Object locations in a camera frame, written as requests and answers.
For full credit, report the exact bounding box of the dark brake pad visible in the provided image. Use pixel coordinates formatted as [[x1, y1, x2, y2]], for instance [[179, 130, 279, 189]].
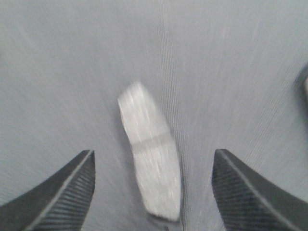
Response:
[[118, 82, 182, 222], [295, 64, 308, 106]]

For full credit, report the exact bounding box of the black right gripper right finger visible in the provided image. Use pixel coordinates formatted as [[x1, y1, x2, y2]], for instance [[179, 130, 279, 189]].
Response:
[[211, 149, 308, 231]]

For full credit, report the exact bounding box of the dark grey conveyor belt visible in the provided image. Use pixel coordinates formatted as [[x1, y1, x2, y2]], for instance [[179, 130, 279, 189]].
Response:
[[0, 0, 308, 231]]

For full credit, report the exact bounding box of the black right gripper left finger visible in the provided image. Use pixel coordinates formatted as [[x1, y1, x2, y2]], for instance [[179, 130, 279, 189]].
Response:
[[0, 150, 95, 231]]

